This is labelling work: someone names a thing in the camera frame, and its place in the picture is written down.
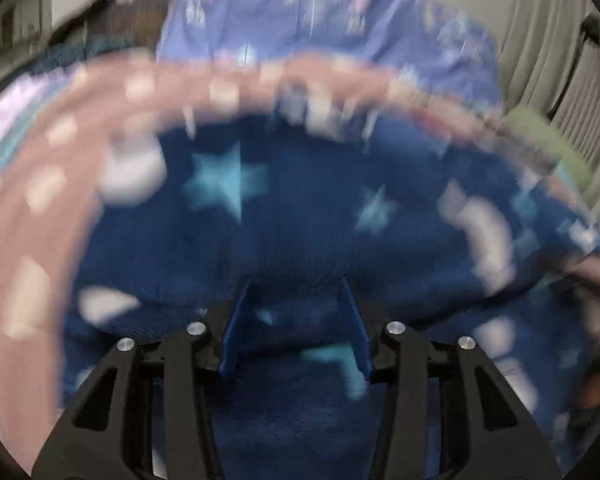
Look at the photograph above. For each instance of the black floor lamp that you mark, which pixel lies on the black floor lamp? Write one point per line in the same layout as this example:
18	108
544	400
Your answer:
589	36

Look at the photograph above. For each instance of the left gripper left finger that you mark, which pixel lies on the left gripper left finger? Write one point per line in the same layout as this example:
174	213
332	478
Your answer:
106	429

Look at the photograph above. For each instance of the navy fleece star pajama top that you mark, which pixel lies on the navy fleece star pajama top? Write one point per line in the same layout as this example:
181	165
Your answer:
451	239

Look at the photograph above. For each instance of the lavender folded cloth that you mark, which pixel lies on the lavender folded cloth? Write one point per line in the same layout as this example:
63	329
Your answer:
17	96

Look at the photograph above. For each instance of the pink polka dot duvet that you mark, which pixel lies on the pink polka dot duvet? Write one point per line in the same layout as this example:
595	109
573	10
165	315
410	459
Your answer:
49	204

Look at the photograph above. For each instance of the blue tree print sheet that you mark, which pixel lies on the blue tree print sheet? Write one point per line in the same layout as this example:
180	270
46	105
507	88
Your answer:
436	47

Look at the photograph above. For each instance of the dark teal fleece blanket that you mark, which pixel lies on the dark teal fleece blanket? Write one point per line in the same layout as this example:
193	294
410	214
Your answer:
65	55

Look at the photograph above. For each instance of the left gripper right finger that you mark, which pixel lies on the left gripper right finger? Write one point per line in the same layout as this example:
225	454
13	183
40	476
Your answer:
448	411

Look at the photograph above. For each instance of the green pillow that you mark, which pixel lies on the green pillow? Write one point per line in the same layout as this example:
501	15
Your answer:
536	128

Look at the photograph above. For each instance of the grey pleated curtain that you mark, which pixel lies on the grey pleated curtain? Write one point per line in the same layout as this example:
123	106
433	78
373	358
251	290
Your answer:
535	58

